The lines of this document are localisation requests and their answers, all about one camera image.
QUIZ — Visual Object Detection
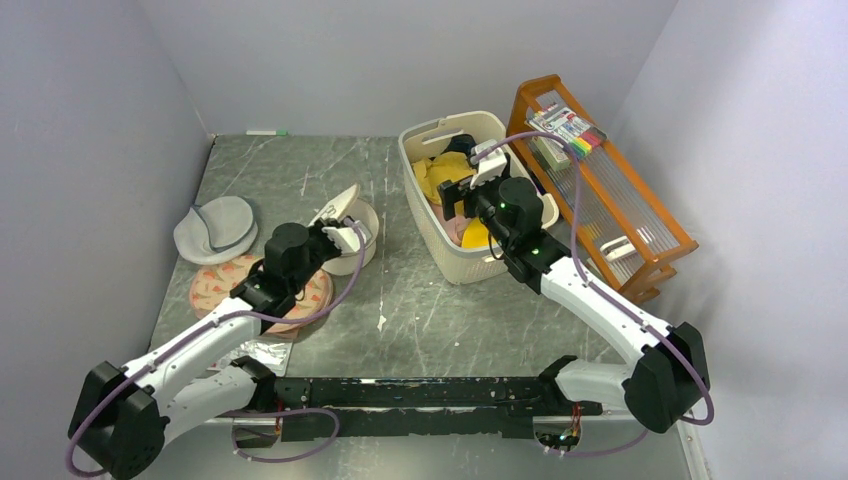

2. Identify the green white marker pen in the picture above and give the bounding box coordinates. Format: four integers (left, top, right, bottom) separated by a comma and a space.
245, 129, 289, 137

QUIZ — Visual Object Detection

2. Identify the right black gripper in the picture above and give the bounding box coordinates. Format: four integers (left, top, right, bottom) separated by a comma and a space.
438, 168, 515, 251

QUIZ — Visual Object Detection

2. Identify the white mesh laundry bag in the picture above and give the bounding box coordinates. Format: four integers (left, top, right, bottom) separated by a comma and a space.
310, 183, 380, 276

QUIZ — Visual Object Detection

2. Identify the black yellow garment in basket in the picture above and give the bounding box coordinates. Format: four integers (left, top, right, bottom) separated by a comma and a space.
442, 134, 477, 157

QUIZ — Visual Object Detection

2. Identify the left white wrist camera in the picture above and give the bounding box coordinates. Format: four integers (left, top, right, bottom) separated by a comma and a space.
322, 222, 372, 256

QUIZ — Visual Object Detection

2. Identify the mustard yellow bra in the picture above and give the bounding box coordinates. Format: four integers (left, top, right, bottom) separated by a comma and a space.
411, 152, 475, 205

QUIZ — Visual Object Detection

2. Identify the coloured marker pen pack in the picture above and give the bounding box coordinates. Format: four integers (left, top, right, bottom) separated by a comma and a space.
526, 104, 607, 159

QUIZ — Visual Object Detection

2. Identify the pink bra in basket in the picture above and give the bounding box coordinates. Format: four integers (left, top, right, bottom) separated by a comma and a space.
430, 204, 472, 246

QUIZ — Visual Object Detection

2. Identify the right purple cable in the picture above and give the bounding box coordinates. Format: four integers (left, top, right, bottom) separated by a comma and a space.
473, 131, 715, 427

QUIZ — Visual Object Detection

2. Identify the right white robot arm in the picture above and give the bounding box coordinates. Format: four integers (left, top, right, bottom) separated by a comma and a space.
437, 177, 715, 433

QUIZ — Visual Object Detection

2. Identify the yellow bra in basket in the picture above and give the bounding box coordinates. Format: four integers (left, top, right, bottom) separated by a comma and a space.
460, 218, 489, 249

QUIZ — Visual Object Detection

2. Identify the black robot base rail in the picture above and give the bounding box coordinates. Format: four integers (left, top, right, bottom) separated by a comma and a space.
243, 376, 602, 442

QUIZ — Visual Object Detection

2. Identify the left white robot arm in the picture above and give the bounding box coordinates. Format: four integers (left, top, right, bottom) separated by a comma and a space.
65, 219, 365, 479

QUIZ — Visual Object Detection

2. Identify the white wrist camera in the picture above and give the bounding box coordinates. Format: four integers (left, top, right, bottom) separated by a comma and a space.
322, 222, 372, 256
469, 139, 510, 189

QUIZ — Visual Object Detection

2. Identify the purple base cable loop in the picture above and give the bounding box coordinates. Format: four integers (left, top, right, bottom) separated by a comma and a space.
230, 407, 342, 464

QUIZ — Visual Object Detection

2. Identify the floral pink laundry bag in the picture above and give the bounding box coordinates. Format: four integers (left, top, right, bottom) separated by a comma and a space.
188, 255, 334, 335

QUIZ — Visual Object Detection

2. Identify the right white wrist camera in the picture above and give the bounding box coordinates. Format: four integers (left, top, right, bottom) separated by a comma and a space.
469, 139, 510, 189

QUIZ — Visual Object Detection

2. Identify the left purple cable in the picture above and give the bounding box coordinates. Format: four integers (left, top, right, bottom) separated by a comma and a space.
64, 221, 368, 478

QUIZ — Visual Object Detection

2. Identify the cream plastic laundry basket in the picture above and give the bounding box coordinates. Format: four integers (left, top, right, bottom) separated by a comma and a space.
398, 110, 561, 287

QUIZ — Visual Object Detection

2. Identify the orange wooden rack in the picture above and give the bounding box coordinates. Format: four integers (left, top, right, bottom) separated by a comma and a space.
506, 74, 700, 306

